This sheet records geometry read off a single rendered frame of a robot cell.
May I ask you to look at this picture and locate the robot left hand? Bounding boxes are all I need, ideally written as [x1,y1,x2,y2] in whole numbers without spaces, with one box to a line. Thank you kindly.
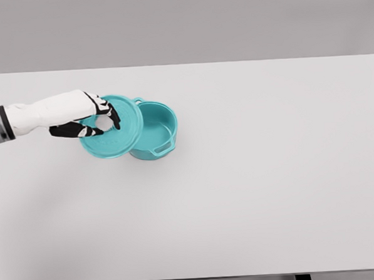
[36,87,122,141]

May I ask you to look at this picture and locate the teal pot lid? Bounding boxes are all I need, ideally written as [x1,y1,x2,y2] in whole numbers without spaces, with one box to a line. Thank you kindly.
[77,92,144,161]

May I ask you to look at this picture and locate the teal pot with handles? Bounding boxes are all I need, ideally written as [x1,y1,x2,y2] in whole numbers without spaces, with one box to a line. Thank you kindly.
[126,95,180,162]

